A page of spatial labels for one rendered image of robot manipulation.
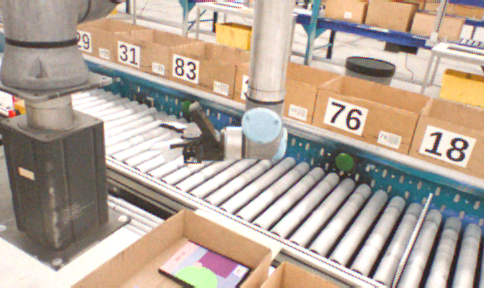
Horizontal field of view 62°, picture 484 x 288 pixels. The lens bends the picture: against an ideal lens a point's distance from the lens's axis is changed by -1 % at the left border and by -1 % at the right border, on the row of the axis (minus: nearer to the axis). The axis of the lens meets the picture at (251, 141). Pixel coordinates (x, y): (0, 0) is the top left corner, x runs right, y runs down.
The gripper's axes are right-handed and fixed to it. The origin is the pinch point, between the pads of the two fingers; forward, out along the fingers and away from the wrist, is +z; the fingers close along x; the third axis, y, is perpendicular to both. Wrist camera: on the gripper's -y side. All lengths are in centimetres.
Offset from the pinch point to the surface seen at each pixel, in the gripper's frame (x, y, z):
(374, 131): 37, 15, -75
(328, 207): 11, 32, -55
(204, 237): -14.8, 23.7, -15.2
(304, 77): 85, 10, -55
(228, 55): 110, 7, -18
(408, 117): 31, 6, -85
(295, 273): -31, 21, -38
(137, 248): -25.6, 18.4, 0.1
